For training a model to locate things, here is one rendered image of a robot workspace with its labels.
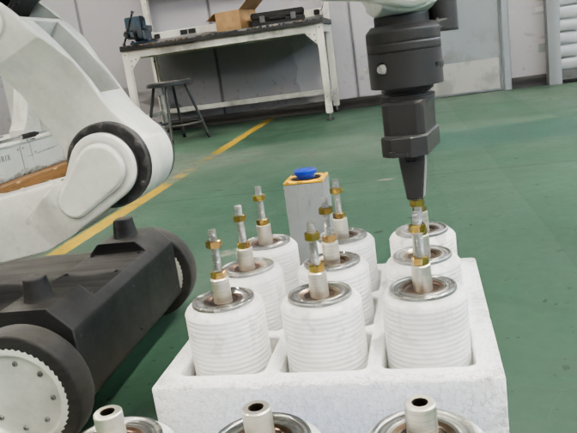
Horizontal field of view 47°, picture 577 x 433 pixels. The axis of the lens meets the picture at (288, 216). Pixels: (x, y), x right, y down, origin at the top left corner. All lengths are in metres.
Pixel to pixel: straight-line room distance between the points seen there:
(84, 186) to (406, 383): 0.62
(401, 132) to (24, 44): 0.63
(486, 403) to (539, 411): 0.29
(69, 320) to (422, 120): 0.60
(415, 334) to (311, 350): 0.12
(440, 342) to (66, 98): 0.72
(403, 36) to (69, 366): 0.63
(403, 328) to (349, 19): 5.21
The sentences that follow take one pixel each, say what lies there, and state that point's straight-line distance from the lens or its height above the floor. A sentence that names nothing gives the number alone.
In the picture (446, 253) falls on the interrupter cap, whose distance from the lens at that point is 0.88.
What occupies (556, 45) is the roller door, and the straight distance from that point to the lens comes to 5.87.
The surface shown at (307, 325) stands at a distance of 0.75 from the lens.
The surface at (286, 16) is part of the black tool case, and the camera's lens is 5.35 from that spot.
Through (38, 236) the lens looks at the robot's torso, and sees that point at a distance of 1.23.
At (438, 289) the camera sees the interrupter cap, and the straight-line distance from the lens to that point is 0.77.
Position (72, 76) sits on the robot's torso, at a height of 0.54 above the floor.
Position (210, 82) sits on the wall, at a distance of 6.08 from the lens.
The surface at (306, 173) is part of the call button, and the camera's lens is 1.15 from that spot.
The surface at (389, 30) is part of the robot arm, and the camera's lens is 0.80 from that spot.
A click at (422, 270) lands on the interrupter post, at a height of 0.28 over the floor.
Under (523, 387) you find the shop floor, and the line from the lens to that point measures 1.08.
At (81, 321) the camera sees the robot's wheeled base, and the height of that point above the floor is 0.18.
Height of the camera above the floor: 0.53
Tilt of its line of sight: 14 degrees down
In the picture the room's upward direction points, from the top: 8 degrees counter-clockwise
